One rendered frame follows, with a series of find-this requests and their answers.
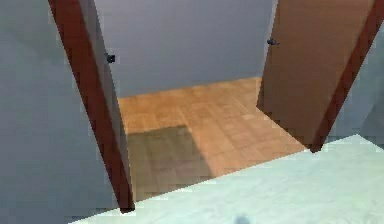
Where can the brown wooden room door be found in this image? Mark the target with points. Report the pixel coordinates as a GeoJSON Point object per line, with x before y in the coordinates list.
{"type": "Point", "coordinates": [306, 66]}

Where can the red-brown door frame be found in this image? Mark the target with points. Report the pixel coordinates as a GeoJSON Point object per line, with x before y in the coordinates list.
{"type": "Point", "coordinates": [96, 100]}

